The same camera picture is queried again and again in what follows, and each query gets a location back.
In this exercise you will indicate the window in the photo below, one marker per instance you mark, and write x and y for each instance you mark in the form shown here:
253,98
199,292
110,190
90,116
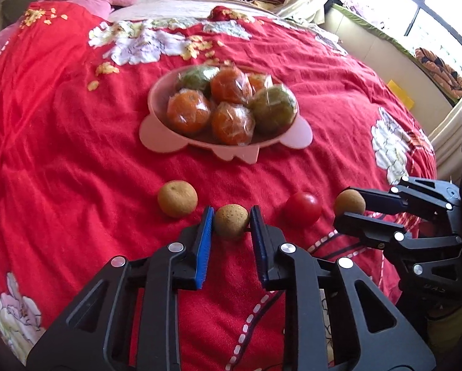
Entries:
439,15

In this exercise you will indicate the orange black patterned cushion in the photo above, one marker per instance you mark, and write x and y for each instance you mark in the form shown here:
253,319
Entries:
441,73

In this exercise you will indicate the beige window seat cushion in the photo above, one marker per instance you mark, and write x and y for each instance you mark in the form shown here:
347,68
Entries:
378,54

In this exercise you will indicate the orange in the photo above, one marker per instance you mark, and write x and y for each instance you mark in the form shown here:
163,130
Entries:
231,85
260,83
188,111
233,123

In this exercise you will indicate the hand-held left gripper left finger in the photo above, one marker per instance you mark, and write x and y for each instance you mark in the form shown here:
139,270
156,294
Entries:
204,247

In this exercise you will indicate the green citrus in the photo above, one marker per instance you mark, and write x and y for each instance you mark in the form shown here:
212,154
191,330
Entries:
196,79
273,108

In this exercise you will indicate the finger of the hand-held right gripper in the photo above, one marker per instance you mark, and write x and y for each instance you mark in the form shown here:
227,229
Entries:
366,228
385,203

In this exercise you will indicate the small brown round fruit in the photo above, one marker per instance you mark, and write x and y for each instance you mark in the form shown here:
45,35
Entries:
177,198
349,202
231,222

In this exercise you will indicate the red floral blanket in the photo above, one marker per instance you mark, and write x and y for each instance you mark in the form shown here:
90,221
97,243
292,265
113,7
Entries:
61,143

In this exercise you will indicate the grey headboard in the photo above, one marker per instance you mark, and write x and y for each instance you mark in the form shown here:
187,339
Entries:
16,9

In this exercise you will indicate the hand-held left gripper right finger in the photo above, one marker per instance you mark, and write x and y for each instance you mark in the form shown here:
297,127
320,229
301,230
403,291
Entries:
259,239

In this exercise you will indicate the pink plastic bowl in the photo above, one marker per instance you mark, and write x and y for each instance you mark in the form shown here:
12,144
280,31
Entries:
155,133

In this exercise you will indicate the red tomato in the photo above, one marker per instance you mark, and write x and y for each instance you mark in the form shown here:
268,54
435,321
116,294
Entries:
302,208

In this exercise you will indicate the yellow paper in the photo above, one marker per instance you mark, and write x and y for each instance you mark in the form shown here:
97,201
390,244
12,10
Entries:
402,93

